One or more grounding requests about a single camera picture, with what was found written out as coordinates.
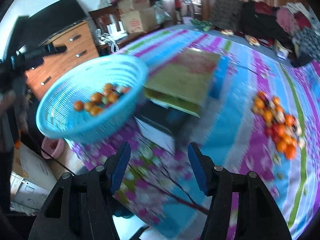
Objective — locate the green leafy packet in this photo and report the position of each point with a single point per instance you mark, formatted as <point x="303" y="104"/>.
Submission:
<point x="201" y="25"/>

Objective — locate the white cardboard box on floor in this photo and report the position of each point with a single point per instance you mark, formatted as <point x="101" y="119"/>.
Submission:
<point x="31" y="181"/>

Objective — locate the pile of clothes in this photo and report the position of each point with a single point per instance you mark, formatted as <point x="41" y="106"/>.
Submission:
<point x="293" y="31"/>

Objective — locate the pink round object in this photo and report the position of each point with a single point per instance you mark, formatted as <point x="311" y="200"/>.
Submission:
<point x="52" y="147"/>

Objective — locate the person's left hand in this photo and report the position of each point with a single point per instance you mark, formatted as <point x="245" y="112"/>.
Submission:
<point x="8" y="100"/>

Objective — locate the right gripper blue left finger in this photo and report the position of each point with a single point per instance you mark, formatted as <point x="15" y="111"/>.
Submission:
<point x="116" y="166"/>

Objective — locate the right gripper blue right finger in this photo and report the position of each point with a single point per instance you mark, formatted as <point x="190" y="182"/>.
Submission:
<point x="202" y="166"/>

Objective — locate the striped floral bed sheet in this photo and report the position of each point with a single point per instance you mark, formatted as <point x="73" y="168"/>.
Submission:
<point x="159" y="186"/>

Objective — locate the dark wooden desk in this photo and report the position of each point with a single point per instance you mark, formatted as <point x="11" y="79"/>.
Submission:
<point x="110" y="32"/>

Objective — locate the blue plastic basket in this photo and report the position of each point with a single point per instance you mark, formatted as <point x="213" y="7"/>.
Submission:
<point x="93" y="100"/>

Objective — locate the stacked cardboard boxes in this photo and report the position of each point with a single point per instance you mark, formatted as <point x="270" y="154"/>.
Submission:
<point x="137" y="16"/>

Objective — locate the wooden chest of drawers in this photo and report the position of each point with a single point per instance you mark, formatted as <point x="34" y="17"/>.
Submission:
<point x="80" y="48"/>

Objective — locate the plaid cushion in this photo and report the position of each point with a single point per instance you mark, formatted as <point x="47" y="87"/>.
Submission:
<point x="226" y="14"/>

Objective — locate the black flat television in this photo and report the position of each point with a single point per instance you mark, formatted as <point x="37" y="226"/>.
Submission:
<point x="35" y="30"/>

